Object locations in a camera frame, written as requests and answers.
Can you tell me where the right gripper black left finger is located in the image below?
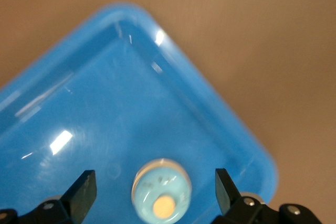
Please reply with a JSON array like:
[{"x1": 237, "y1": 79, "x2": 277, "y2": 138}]
[{"x1": 35, "y1": 169, "x2": 98, "y2": 224}]

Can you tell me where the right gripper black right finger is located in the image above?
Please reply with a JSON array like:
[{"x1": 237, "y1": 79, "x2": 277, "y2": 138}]
[{"x1": 209, "y1": 167, "x2": 266, "y2": 224}]

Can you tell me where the scuffed blue desk bell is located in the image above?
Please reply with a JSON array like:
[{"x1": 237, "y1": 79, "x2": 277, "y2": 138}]
[{"x1": 131, "y1": 157, "x2": 192, "y2": 222}]

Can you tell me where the blue plastic tray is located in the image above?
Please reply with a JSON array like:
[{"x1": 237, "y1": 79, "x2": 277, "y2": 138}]
[{"x1": 0, "y1": 1, "x2": 279, "y2": 224}]

